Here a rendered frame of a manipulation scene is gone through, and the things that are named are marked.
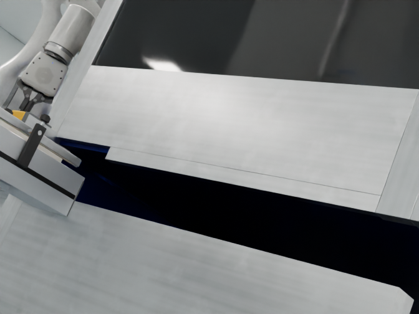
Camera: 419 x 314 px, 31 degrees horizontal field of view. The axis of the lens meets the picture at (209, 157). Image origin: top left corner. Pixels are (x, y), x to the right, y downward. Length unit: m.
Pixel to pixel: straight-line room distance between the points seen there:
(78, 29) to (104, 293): 0.88
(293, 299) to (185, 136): 0.45
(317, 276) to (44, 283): 0.63
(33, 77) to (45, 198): 0.56
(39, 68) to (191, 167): 0.75
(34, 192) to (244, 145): 0.45
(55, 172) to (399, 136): 0.72
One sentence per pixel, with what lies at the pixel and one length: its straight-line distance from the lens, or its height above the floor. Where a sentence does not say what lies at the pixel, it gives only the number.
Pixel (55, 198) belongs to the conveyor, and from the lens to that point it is 1.62.
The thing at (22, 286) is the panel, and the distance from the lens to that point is 1.66.
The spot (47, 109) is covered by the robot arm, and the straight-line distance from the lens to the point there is 2.50.
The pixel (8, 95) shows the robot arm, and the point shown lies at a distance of 2.48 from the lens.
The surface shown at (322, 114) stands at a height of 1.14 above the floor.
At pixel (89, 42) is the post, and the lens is 1.91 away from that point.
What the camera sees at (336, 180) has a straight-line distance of 1.28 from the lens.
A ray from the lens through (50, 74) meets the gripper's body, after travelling 2.09.
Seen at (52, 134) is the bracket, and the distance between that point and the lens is 1.79.
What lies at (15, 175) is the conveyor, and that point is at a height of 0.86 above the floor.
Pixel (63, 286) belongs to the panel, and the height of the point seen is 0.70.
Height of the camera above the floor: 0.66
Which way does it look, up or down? 15 degrees up
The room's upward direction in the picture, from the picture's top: 23 degrees clockwise
